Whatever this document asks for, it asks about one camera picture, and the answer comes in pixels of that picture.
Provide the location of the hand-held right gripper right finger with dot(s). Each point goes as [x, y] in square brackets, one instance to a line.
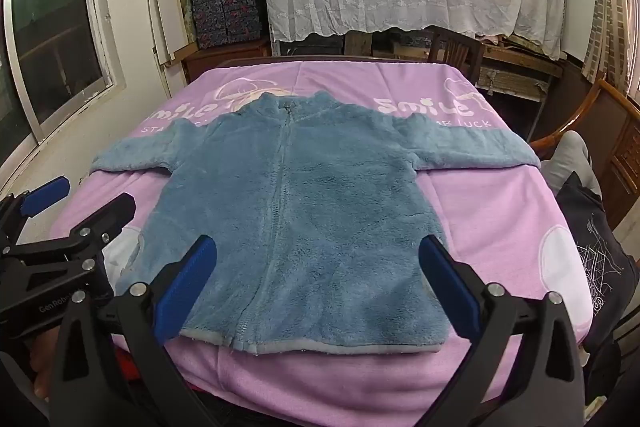
[450, 289]

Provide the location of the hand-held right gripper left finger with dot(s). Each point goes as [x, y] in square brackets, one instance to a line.
[186, 287]

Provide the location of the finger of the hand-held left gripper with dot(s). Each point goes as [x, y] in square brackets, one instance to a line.
[112, 212]
[46, 194]

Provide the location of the blue fleece jacket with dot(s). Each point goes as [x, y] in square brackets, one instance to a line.
[310, 207]

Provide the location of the person's left hand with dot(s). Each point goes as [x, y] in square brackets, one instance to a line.
[42, 357]

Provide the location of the pink printed blanket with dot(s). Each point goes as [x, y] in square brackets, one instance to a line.
[500, 217]

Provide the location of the person's dark printed shirt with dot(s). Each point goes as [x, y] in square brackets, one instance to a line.
[595, 257]

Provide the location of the white framed window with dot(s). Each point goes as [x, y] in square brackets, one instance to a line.
[50, 22]

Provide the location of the brown wooden cabinet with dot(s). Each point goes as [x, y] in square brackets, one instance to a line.
[220, 62]

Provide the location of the brown wooden armchair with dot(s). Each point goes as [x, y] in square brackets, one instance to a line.
[620, 157]

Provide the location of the stack of patterned dark boxes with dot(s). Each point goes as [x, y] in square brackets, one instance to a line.
[225, 14]

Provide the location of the dark wooden chair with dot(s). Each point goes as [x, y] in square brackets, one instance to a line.
[452, 49]

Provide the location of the wooden table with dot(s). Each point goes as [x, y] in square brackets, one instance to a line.
[520, 57]

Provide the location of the brick patterned curtain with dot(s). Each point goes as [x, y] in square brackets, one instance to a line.
[612, 7]

